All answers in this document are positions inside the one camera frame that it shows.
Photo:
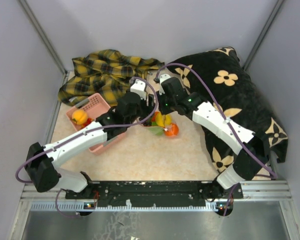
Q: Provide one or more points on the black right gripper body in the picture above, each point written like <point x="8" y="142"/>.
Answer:
<point x="166" y="105"/>

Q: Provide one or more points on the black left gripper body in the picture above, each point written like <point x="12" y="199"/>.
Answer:
<point x="143" y="110"/>

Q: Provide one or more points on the dark toy grapes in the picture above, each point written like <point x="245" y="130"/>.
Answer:
<point x="148" y="123"/>

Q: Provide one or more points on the yellow toy fruit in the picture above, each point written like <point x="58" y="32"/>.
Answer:
<point x="163" y="120"/>

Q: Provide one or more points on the clear orange-zipper zip bag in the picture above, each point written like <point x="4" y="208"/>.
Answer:
<point x="153" y="119"/>

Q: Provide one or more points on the pink plastic basket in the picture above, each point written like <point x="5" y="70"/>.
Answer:
<point x="94" y="106"/>

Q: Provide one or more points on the green toy fruit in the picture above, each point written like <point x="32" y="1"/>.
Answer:
<point x="156" y="129"/>

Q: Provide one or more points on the red toy cherry bunch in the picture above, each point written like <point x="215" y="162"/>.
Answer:
<point x="88" y="122"/>

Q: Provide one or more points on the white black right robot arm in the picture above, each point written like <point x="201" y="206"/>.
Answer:
<point x="251" y="149"/>

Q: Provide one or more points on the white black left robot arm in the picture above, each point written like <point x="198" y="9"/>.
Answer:
<point x="44" y="162"/>

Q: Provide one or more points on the yellow plaid shirt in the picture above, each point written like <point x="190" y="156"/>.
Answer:
<point x="106" y="72"/>

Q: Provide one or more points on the black floral pillow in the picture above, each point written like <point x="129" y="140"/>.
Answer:
<point x="237" y="96"/>

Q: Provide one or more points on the yellow-orange toy peach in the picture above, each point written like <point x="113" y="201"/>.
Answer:
<point x="79" y="117"/>

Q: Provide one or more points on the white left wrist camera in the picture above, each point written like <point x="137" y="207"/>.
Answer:
<point x="139" y="88"/>

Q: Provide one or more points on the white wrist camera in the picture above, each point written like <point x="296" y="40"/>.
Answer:
<point x="160" y="80"/>
<point x="139" y="88"/>

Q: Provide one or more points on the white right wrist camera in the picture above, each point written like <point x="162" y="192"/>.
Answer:
<point x="160" y="80"/>

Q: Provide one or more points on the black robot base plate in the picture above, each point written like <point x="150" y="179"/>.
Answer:
<point x="151" y="193"/>

